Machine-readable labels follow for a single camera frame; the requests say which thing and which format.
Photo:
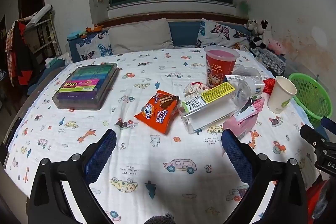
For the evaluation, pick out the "pink tube package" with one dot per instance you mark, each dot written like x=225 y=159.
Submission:
x=241 y=128

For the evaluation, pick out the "large butterfly print pillow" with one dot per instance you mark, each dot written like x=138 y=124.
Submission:
x=220 y=32

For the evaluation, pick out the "red printed tub clear lid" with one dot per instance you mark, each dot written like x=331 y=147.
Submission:
x=219 y=66

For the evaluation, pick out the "pink white small carton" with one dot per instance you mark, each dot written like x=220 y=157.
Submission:
x=253 y=108

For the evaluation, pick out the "grey knitted cloth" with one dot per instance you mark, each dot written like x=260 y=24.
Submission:
x=160 y=220

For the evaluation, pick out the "pink plush toy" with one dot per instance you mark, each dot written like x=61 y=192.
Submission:
x=276 y=47

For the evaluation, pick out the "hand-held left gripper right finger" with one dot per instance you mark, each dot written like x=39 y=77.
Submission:
x=236 y=153

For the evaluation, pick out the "orange snack packet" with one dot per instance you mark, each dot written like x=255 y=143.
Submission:
x=157 y=113

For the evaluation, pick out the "clear storage box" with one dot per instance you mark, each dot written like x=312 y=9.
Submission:
x=299 y=67

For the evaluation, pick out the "white paper cup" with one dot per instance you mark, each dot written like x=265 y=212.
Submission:
x=279 y=98

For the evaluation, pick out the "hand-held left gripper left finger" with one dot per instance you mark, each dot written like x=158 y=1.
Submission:
x=101 y=155

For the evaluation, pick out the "black white plush cow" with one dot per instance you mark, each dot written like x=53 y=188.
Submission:
x=260 y=29

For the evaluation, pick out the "clear plastic box yellow label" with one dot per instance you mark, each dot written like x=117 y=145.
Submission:
x=204 y=115

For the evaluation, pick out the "blue cushion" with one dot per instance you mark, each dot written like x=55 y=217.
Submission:
x=183 y=32

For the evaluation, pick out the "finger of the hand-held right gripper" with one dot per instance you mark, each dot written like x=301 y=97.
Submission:
x=311 y=134
x=328 y=124

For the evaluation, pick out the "cartoon printed white blanket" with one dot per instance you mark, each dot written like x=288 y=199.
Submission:
x=147 y=66

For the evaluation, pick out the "box of coloured clay sticks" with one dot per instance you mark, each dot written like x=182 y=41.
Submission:
x=84 y=87

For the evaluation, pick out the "brown wooden ledge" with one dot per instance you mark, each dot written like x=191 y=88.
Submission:
x=170 y=15

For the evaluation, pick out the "beige pillow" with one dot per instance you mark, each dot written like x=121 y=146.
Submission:
x=139 y=35

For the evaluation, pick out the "orange plush toy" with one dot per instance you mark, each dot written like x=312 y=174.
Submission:
x=94 y=28

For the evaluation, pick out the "red wrapper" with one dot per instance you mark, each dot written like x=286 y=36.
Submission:
x=269 y=86

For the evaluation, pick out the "green plastic basket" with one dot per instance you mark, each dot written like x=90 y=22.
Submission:
x=315 y=98

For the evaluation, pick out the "small butterfly print pillow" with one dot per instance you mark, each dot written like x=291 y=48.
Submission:
x=97 y=47

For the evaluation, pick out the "black white patterned folded blanket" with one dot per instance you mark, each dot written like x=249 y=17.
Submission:
x=270 y=60

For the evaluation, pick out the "green blue soft toy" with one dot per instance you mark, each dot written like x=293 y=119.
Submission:
x=76 y=35

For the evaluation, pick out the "red box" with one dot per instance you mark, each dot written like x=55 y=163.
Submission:
x=317 y=203

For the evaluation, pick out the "hanging clothes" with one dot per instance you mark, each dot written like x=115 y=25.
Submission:
x=19 y=56

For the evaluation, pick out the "white metal rack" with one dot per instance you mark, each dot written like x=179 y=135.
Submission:
x=44 y=29

